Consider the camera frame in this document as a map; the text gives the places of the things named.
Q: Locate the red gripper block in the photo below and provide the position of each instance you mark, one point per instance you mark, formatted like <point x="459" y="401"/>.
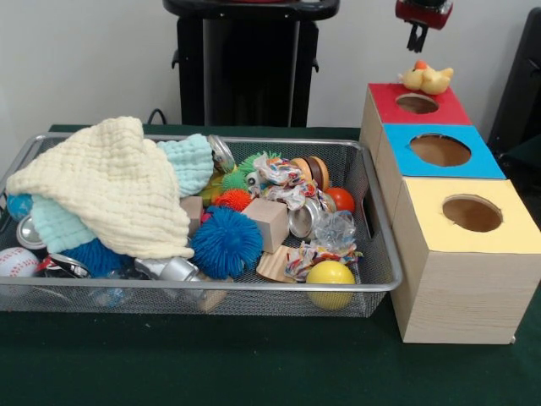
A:
<point x="424" y="14"/>

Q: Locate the yellow duck plush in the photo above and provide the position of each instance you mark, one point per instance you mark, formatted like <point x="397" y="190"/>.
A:
<point x="427" y="79"/>

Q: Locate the cream muslin cloth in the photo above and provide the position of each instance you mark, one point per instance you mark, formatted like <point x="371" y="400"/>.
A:
<point x="110" y="186"/>

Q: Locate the mint green cloth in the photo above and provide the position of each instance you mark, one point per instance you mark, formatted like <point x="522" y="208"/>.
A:
<point x="59" y="228"/>

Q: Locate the wooden three-hole sorting box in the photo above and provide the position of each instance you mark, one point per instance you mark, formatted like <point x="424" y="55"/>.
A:
<point x="465" y="296"/>

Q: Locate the shallow clear mesh bin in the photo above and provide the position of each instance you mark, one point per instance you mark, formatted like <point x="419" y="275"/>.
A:
<point x="169" y="303"/>

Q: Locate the black stand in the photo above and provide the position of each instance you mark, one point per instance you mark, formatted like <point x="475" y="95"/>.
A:
<point x="520" y="84"/>

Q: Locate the dark green tablecloth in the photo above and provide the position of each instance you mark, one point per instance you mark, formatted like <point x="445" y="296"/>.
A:
<point x="530" y="152"/>
<point x="253" y="363"/>

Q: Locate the brown striped burger toy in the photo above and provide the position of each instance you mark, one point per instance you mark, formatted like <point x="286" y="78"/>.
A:
<point x="315" y="169"/>

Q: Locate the red-orange ball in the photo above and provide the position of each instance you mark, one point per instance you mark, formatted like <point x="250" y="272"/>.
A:
<point x="341" y="199"/>

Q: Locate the yellow ball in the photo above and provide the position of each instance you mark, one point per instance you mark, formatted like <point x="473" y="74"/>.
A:
<point x="330" y="277"/>

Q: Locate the blue spiky ball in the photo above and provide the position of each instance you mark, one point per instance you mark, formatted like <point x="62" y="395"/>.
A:
<point x="99" y="258"/>
<point x="226" y="243"/>

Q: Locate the silver plastic toy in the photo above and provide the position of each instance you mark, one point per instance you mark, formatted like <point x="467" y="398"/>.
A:
<point x="173" y="268"/>

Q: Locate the blue globe ball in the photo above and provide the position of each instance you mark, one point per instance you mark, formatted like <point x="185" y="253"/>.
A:
<point x="19" y="207"/>

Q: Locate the white baseball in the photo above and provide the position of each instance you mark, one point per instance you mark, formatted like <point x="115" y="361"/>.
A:
<point x="17" y="262"/>

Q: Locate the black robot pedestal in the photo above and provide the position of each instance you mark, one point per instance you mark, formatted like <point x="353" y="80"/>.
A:
<point x="253" y="63"/>

